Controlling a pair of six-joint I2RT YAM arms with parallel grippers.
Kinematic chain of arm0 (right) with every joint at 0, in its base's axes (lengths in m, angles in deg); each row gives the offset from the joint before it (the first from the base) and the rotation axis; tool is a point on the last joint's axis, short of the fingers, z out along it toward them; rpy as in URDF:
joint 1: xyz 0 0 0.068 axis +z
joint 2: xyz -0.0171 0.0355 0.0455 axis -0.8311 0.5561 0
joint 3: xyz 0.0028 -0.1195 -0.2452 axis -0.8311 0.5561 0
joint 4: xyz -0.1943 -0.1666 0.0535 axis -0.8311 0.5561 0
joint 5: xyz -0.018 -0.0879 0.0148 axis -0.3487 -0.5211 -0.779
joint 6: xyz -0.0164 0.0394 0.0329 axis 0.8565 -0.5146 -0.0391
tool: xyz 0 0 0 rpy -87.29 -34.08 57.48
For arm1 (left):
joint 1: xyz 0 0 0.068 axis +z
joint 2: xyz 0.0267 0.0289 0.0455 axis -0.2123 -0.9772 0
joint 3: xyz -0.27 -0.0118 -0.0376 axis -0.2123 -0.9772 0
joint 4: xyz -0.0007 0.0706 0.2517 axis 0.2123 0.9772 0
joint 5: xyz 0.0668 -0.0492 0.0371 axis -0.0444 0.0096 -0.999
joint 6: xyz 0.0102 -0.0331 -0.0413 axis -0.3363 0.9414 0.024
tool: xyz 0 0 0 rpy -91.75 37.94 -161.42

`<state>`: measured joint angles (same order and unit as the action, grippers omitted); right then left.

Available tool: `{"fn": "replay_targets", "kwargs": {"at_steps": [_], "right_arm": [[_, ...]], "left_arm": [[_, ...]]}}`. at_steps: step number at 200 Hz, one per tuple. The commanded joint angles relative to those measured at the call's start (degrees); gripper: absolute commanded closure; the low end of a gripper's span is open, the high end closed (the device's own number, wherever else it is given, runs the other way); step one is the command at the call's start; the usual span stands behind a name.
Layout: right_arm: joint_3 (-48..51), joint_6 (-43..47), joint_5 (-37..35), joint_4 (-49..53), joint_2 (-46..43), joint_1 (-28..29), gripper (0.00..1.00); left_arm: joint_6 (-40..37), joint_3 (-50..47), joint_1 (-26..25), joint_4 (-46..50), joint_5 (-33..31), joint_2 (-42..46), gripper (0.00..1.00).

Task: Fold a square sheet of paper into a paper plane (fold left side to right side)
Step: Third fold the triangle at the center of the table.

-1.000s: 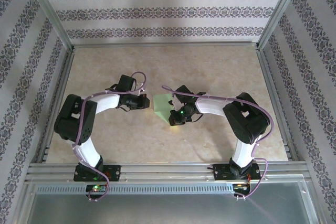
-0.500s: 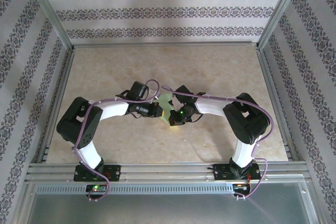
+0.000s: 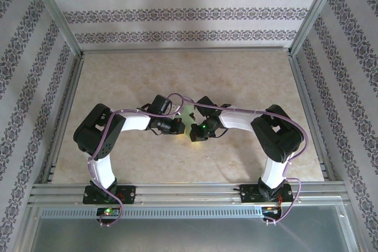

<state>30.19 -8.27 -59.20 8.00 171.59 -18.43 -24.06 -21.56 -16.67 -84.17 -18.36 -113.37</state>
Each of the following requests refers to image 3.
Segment aluminium side rail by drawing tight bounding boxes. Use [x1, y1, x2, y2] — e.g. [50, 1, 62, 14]
[288, 53, 339, 182]
[38, 54, 86, 185]

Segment aluminium mounting rail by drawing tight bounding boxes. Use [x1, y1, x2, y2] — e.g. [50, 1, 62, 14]
[29, 183, 348, 206]

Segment aluminium frame post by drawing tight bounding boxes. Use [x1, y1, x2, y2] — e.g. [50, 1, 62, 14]
[288, 0, 348, 57]
[23, 0, 85, 58]

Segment aluminium cross rail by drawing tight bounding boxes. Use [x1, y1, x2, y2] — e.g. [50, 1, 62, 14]
[79, 45, 296, 55]

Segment purple cable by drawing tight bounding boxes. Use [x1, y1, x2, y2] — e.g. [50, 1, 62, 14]
[87, 93, 195, 228]
[188, 98, 309, 225]

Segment small circuit board green light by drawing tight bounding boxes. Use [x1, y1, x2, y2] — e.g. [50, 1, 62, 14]
[97, 207, 120, 217]

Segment grey metal sheet panel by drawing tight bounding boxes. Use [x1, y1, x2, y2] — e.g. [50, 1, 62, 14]
[29, 216, 355, 252]

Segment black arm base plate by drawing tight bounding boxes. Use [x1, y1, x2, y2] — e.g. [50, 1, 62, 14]
[240, 184, 295, 205]
[83, 185, 137, 205]

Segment light green paper sheet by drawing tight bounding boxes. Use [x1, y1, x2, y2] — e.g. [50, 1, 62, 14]
[178, 104, 205, 146]

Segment slotted grey cable duct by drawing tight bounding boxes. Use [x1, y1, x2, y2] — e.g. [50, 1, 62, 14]
[40, 206, 263, 219]

